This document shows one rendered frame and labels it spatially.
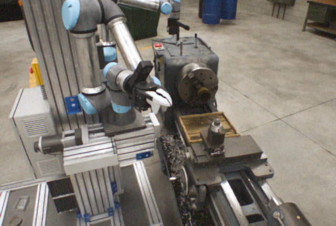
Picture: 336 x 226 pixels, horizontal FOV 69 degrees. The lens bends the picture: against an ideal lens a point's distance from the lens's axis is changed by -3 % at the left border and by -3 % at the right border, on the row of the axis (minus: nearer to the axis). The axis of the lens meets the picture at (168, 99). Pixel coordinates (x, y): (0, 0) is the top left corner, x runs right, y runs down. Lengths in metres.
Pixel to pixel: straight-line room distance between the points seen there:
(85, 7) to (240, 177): 1.20
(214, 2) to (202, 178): 7.18
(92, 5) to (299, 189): 2.45
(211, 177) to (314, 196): 1.59
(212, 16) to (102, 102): 7.28
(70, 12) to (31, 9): 0.31
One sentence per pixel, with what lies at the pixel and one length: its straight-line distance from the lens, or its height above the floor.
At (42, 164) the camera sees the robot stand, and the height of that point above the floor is 0.88.
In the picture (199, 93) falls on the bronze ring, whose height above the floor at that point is 1.10.
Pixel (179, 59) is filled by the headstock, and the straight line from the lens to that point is 1.96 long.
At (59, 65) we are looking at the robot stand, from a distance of 1.40.
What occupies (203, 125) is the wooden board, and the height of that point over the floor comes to 0.89.
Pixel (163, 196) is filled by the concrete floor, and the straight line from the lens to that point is 2.49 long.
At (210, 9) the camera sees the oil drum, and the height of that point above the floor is 0.45.
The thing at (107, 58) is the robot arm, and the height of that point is 1.35.
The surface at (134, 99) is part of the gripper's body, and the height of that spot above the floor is 1.55.
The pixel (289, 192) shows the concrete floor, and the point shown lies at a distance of 2.77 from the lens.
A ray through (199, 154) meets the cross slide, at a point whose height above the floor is 0.97.
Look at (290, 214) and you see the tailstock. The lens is 1.08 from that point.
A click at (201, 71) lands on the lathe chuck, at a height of 1.21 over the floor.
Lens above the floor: 1.96
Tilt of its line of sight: 31 degrees down
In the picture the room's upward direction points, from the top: straight up
